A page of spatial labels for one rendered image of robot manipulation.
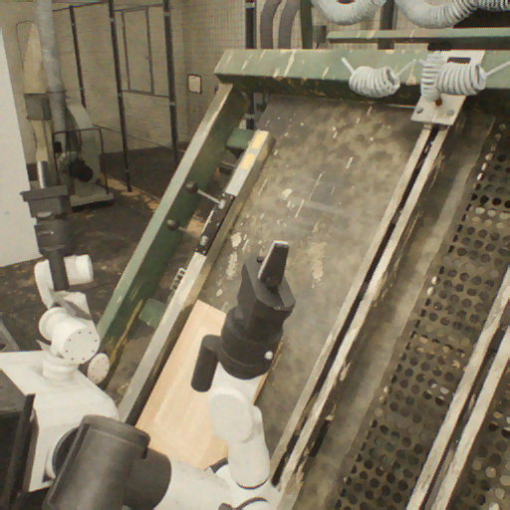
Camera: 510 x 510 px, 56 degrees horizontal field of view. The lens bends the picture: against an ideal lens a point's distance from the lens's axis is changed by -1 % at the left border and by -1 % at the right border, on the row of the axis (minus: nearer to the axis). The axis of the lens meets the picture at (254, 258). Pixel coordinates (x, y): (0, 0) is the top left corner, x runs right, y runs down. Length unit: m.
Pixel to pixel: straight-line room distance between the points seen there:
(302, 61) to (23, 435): 1.18
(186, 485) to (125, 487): 0.11
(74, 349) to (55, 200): 0.42
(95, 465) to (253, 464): 0.27
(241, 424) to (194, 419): 0.57
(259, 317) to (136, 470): 0.30
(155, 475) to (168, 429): 0.59
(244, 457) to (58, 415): 0.31
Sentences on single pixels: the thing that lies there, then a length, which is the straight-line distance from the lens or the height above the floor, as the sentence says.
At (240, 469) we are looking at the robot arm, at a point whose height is 1.23.
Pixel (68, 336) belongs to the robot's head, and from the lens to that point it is 0.86.
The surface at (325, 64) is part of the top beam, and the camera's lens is 1.46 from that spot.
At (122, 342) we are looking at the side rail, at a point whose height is 1.00.
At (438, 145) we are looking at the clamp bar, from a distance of 1.20.
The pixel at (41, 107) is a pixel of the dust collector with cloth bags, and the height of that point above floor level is 1.20.
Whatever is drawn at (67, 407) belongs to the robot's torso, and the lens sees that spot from 0.86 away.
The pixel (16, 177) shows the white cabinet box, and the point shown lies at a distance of 4.92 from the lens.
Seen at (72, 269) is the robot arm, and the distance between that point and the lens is 1.19.
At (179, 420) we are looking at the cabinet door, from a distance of 1.37.
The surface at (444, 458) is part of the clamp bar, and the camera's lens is 1.03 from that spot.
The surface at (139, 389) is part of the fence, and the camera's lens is 1.46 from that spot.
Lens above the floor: 1.88
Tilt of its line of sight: 24 degrees down
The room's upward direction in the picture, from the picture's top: straight up
